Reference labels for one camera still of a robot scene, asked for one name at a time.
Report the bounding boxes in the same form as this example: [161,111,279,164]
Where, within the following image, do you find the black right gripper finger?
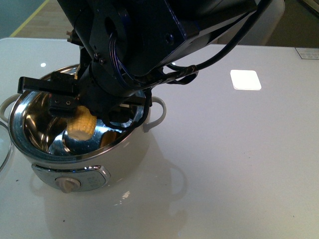
[48,93,78,118]

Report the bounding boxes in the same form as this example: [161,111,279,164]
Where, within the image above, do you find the yellow corn cob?
[66,106,97,141]

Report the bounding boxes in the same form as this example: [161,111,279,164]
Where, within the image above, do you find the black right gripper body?
[18,62,152,129]

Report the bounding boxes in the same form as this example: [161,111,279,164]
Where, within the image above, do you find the table label sticker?
[295,47,319,60]

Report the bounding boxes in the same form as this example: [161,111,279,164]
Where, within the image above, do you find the beige chair right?
[214,0,285,46]

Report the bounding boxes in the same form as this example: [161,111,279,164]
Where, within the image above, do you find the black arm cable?
[164,0,274,85]

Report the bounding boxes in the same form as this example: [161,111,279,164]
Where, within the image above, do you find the glass pot lid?
[0,122,12,172]

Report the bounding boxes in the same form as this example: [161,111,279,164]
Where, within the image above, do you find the cream electric cooking pot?
[0,64,167,194]

